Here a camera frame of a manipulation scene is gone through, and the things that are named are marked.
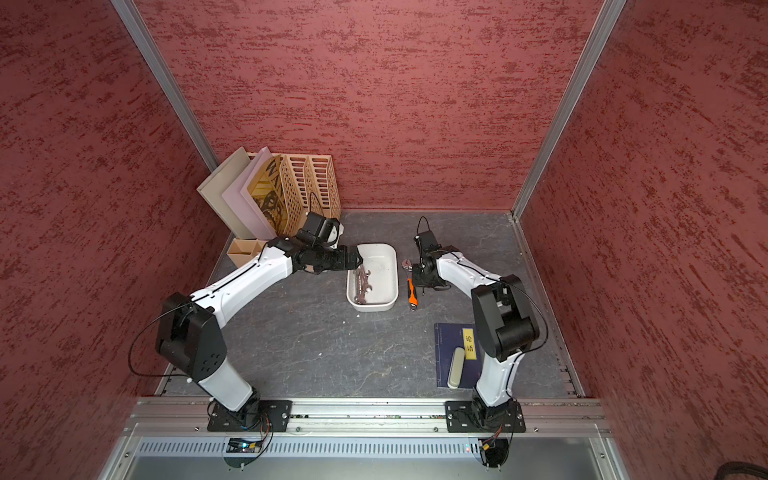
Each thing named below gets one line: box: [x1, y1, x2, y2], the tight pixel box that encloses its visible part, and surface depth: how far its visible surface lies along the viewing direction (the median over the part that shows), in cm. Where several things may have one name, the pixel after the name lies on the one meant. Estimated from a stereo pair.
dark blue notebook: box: [434, 323, 482, 389], surface depth 87 cm
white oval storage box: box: [346, 242, 399, 312], surface depth 101 cm
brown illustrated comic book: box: [247, 155, 288, 236], surface depth 102 cm
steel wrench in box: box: [354, 265, 373, 305], surface depth 100 cm
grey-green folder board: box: [197, 147, 253, 240], surface depth 92 cm
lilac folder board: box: [222, 147, 278, 240], surface depth 94 cm
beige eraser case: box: [447, 347, 465, 389], surface depth 80 cm
